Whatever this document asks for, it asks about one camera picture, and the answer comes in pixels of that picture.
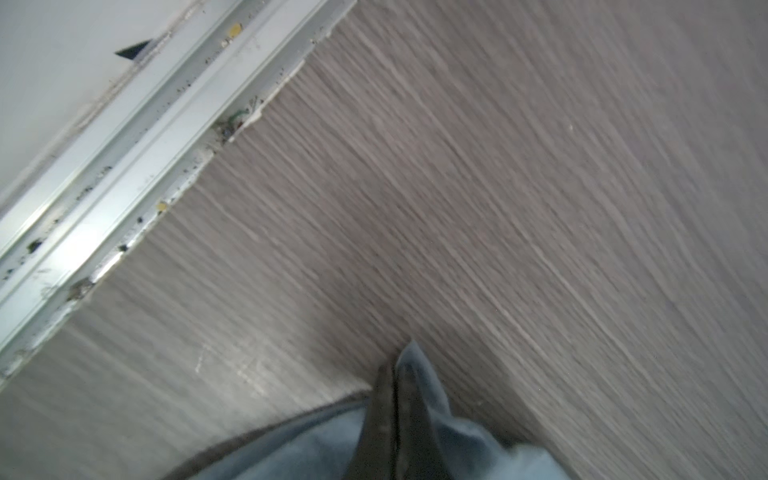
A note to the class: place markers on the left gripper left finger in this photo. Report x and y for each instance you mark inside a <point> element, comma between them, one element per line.
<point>375,453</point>

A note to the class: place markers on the grey t shirt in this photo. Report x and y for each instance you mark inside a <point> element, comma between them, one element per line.
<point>320,444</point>

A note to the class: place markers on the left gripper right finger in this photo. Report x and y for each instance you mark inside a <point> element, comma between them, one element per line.
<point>418,455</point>

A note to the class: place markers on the aluminium frame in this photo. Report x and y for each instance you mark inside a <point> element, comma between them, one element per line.
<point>194,90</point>

